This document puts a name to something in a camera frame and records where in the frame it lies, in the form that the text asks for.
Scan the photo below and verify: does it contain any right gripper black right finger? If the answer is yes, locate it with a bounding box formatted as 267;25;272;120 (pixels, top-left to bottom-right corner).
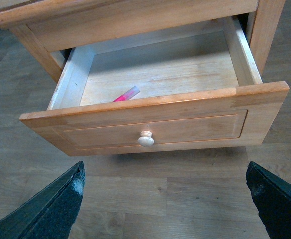
246;161;291;239

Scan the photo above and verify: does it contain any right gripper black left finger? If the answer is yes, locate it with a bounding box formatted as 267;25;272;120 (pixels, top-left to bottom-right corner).
0;161;85;239

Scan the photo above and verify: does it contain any pink marker with white cap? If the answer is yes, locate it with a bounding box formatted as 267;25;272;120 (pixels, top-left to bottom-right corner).
113;86;140;102

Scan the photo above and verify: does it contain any wooden drawer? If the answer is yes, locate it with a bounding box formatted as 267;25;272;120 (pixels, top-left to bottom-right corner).
19;17;289;156

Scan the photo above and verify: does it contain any wooden nightstand cabinet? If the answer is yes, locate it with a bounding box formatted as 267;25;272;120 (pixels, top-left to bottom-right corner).
0;0;285;82

